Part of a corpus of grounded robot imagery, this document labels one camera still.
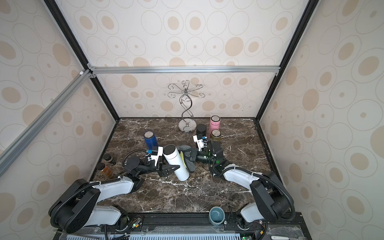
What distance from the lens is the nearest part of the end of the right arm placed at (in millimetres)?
638

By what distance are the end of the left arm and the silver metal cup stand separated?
1.26 ft

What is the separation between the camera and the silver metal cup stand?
0.91 metres

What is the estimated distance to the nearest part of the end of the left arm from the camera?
62 centimetres
